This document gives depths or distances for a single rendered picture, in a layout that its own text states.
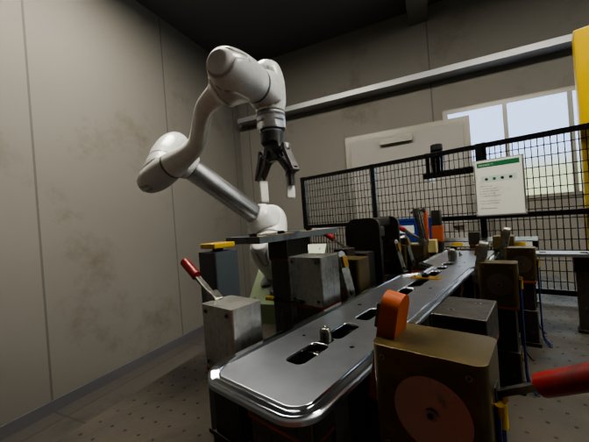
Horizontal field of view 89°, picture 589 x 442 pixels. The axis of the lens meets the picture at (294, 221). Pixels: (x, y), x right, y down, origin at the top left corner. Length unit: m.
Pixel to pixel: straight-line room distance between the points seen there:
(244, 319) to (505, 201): 1.64
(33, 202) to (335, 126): 3.07
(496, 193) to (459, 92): 2.12
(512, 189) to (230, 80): 1.55
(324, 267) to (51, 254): 2.31
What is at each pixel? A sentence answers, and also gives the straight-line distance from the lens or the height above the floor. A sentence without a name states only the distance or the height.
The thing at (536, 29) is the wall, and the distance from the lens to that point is 4.18.
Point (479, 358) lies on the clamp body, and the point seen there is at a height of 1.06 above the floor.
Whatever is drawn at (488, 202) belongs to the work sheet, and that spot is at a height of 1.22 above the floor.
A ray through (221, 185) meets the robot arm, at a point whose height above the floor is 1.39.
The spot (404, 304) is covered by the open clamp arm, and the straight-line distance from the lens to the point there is 0.38.
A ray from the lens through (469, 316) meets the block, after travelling 0.56.
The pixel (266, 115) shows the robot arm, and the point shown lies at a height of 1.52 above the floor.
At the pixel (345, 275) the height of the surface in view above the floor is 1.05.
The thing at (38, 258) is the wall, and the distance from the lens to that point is 2.73.
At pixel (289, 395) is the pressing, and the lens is 0.40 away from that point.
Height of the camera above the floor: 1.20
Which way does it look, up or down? level
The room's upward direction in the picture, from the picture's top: 4 degrees counter-clockwise
